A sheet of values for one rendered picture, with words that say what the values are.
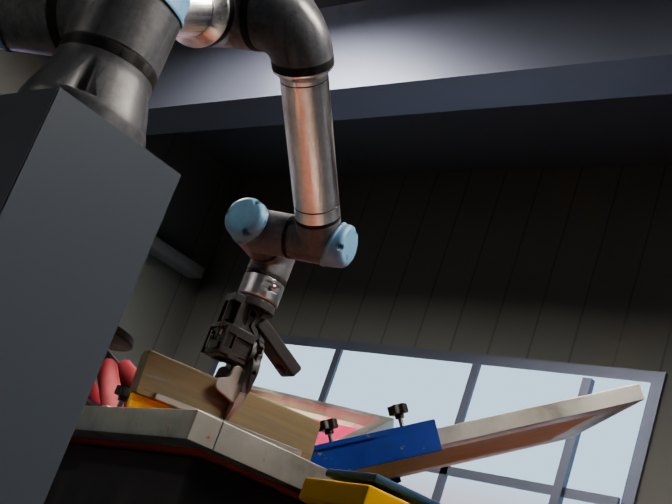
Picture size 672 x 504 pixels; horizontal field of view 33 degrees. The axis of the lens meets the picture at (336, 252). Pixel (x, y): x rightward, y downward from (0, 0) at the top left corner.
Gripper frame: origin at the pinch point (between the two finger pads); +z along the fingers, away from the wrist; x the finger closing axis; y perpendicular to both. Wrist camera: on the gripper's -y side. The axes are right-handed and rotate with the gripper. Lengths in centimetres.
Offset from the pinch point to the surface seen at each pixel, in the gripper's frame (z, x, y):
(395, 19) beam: -188, -154, -86
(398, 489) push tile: 13, 72, 13
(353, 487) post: 15, 71, 18
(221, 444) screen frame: 13, 50, 24
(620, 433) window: -82, -129, -224
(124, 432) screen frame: 13.8, 31.4, 29.0
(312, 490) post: 16, 63, 18
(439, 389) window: -90, -215, -201
